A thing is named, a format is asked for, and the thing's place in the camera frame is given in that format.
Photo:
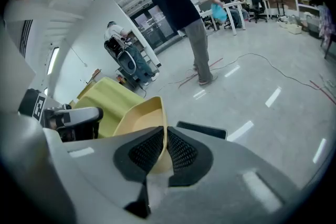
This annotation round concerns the black backpack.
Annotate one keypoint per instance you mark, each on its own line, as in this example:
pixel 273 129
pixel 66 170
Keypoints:
pixel 114 44

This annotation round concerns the blue plastic bag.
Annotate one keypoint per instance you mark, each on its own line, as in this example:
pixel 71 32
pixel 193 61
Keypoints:
pixel 219 13

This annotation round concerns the black glass double door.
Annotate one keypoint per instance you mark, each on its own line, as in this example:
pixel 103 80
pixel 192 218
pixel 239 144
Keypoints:
pixel 160 26

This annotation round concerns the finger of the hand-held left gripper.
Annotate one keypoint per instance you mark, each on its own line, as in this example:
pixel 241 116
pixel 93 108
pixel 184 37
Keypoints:
pixel 84 115

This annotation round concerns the white tube light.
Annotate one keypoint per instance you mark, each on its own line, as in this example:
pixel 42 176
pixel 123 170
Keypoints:
pixel 53 60

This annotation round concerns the black office chair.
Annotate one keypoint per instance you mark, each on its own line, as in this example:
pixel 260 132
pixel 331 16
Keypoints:
pixel 256 0

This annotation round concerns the dark shelf unit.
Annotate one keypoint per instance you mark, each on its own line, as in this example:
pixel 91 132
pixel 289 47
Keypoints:
pixel 132 80

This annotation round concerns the grey oval seat shell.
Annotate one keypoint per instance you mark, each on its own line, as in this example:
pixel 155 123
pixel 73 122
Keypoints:
pixel 127 63

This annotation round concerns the pink checkered cloth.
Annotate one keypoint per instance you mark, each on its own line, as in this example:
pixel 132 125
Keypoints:
pixel 326 23

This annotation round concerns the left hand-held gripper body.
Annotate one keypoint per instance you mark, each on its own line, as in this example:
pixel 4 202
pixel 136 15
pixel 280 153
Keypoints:
pixel 36 108

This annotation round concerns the white storage box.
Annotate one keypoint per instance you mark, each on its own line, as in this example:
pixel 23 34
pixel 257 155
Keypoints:
pixel 294 29

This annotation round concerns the round table yellow cloth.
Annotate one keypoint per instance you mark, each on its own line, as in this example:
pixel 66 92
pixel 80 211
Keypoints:
pixel 110 97

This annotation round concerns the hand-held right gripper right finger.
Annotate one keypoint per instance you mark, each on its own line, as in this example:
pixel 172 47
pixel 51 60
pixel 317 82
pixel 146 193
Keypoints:
pixel 223 178

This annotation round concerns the white long desk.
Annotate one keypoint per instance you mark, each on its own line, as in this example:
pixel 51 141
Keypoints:
pixel 232 21

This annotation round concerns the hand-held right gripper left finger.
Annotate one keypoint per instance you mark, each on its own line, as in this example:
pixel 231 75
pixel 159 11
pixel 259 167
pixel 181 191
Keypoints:
pixel 92 178

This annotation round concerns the black stair railing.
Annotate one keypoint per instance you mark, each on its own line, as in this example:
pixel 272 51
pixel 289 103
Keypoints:
pixel 26 36

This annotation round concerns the beige plastic tray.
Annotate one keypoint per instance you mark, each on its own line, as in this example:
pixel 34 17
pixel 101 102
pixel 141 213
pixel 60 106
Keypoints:
pixel 147 118

